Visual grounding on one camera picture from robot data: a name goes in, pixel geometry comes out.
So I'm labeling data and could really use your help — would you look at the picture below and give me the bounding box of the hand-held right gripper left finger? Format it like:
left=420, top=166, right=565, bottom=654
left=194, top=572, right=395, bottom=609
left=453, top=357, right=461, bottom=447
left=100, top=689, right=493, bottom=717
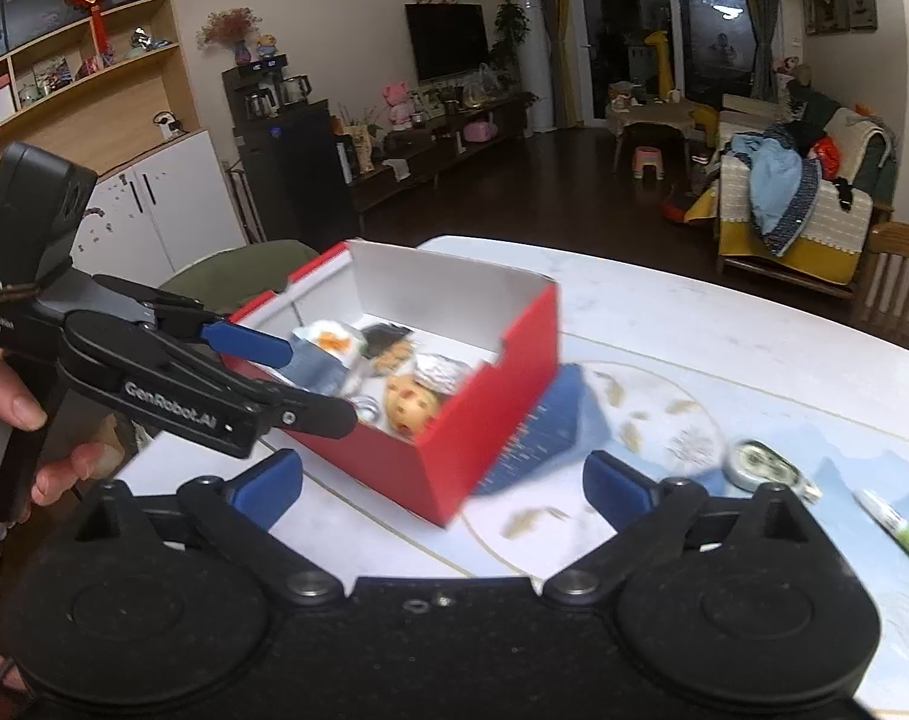
left=75, top=448, right=344, bottom=608

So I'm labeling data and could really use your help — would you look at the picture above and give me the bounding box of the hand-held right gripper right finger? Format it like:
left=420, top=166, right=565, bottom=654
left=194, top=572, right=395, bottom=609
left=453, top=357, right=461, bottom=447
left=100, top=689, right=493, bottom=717
left=544, top=451, right=820, bottom=608

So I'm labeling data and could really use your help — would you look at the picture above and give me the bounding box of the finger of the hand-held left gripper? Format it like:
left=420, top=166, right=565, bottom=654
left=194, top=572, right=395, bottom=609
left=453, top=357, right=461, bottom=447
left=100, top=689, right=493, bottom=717
left=149, top=295, right=293, bottom=367
left=199, top=351, right=360, bottom=439

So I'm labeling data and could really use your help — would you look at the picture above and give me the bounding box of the clear bag of biscuit sticks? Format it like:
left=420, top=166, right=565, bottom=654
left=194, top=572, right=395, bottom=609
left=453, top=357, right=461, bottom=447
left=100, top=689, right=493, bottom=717
left=371, top=337, right=419, bottom=377

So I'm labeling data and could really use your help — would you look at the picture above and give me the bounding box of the red cardboard box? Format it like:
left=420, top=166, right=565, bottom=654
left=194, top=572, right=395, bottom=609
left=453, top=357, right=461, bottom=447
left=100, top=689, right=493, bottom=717
left=220, top=239, right=561, bottom=528

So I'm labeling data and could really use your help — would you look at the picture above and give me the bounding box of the person's left hand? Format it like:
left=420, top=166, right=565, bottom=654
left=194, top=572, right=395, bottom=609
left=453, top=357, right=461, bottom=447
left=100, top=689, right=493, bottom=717
left=0, top=337, right=115, bottom=509

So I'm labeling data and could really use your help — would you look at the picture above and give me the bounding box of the green chair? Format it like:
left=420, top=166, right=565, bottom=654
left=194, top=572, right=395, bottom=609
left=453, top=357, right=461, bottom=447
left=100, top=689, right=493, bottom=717
left=157, top=238, right=322, bottom=295

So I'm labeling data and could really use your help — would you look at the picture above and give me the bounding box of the blue printed envelope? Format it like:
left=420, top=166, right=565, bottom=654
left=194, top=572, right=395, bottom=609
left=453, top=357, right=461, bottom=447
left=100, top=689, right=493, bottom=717
left=475, top=363, right=614, bottom=497

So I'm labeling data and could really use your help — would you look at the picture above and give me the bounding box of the yellow ball with holes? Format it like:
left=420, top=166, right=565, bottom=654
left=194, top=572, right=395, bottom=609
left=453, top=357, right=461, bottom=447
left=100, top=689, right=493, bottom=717
left=384, top=374, right=441, bottom=437

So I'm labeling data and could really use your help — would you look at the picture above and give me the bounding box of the foil wrapped ball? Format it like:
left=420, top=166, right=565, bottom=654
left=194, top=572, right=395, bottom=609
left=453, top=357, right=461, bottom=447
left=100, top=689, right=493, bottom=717
left=412, top=352, right=475, bottom=396

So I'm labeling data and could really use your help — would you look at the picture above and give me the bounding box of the correction tape dispenser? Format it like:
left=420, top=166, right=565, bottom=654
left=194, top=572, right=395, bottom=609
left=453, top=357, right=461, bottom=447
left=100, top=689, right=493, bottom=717
left=723, top=438, right=823, bottom=504

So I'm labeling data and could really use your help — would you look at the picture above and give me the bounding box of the white cabinet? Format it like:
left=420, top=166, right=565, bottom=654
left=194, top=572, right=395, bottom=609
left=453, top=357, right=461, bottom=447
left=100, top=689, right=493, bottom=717
left=70, top=127, right=250, bottom=295

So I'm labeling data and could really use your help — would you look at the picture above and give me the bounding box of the black drinks machine cabinet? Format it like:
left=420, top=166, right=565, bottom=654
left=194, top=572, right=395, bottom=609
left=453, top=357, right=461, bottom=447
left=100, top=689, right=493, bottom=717
left=221, top=63, right=362, bottom=250

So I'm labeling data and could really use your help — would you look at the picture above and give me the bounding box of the dark tv stand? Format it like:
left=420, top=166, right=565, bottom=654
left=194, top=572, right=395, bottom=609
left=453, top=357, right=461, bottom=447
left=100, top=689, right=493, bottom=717
left=340, top=93, right=539, bottom=212

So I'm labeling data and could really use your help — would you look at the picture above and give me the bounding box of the pink plush toy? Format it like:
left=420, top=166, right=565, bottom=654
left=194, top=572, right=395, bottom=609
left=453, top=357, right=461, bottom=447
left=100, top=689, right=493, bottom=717
left=382, top=82, right=415, bottom=129

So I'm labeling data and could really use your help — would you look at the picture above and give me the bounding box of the white and green pen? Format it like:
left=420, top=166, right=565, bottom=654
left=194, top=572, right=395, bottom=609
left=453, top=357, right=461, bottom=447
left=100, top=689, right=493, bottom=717
left=854, top=487, right=909, bottom=580

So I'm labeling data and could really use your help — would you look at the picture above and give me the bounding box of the vase of dried flowers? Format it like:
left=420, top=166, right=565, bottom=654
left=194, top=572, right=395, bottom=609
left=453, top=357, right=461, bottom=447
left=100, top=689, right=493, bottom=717
left=197, top=7, right=265, bottom=66

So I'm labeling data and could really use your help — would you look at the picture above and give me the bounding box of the sofa with yellow cover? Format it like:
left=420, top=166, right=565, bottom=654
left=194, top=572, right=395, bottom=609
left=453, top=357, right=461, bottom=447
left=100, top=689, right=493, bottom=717
left=712, top=106, right=899, bottom=302

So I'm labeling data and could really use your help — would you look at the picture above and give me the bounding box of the pile of blue clothes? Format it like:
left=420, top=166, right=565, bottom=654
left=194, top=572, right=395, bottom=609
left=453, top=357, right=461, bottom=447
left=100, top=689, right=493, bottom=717
left=730, top=126, right=824, bottom=257

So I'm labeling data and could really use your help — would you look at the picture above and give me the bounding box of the wooden chair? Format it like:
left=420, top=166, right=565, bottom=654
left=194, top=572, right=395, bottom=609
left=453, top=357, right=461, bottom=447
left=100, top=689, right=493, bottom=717
left=847, top=220, right=909, bottom=362

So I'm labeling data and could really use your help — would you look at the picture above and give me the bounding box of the flat screen television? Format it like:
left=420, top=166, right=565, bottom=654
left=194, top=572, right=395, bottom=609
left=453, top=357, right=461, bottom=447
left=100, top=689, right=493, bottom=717
left=404, top=3, right=493, bottom=84

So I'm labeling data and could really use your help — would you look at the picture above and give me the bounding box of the small low table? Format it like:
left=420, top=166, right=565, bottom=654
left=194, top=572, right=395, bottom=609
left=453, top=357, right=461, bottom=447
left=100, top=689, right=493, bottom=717
left=607, top=96, right=715, bottom=167

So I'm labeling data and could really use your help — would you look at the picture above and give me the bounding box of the white tower air conditioner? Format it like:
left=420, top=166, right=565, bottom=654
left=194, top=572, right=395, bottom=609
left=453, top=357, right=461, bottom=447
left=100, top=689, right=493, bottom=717
left=513, top=0, right=558, bottom=133

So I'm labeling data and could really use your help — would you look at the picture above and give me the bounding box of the green potted plant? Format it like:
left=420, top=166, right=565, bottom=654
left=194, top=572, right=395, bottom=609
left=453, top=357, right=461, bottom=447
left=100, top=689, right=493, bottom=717
left=491, top=0, right=532, bottom=62

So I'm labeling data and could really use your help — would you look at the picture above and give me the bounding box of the yellow giraffe toy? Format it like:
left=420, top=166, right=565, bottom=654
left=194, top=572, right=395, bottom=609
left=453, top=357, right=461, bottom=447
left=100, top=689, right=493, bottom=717
left=643, top=29, right=677, bottom=104

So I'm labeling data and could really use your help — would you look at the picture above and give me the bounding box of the wooden wall shelf unit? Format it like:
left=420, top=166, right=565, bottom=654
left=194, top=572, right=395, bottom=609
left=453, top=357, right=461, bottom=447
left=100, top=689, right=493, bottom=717
left=0, top=0, right=202, bottom=192

